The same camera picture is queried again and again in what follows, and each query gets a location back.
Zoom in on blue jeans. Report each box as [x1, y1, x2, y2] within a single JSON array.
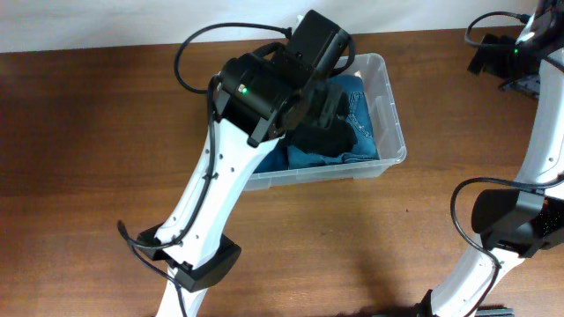
[[286, 73, 381, 171]]

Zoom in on small black garment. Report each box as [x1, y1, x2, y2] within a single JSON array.
[[287, 120, 357, 158]]

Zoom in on teal blue garment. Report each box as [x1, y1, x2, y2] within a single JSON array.
[[254, 148, 289, 173]]

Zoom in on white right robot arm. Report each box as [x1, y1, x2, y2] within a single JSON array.
[[413, 0, 563, 316]]

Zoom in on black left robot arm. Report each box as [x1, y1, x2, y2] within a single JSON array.
[[128, 11, 356, 316]]

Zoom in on clear plastic storage bin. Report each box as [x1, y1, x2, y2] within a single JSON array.
[[244, 53, 407, 191]]

